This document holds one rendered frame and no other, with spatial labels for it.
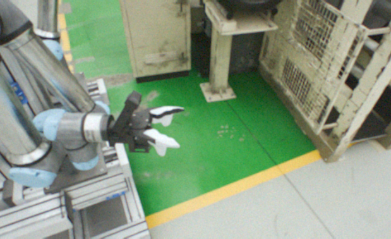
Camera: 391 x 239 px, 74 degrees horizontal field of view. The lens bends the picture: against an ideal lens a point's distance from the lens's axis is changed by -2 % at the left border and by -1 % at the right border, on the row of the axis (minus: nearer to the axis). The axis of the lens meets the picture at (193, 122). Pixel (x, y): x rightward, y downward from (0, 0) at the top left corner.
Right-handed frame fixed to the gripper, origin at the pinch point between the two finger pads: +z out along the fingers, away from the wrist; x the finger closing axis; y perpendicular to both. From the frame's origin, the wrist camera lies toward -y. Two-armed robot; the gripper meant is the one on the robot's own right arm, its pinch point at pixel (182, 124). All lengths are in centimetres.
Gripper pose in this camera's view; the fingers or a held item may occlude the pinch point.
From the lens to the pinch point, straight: 66.7
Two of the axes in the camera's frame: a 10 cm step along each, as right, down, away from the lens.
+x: -0.4, 6.0, -8.0
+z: 10.0, 0.3, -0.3
